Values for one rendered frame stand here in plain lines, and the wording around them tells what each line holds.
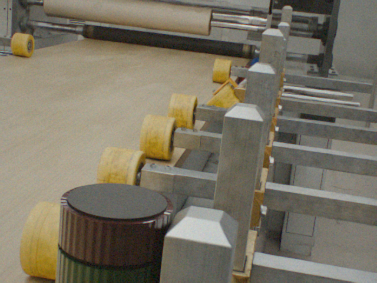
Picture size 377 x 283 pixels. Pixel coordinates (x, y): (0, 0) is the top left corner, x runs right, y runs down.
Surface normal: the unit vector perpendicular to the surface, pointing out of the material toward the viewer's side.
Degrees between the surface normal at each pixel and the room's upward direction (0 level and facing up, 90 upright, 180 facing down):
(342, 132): 90
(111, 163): 53
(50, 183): 0
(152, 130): 62
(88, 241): 90
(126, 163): 42
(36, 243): 73
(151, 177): 90
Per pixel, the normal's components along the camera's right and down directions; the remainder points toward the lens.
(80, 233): -0.50, 0.17
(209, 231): -0.04, -0.51
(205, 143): -0.17, 0.23
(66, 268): -0.73, 0.10
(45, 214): 0.01, -0.74
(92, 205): 0.11, -0.96
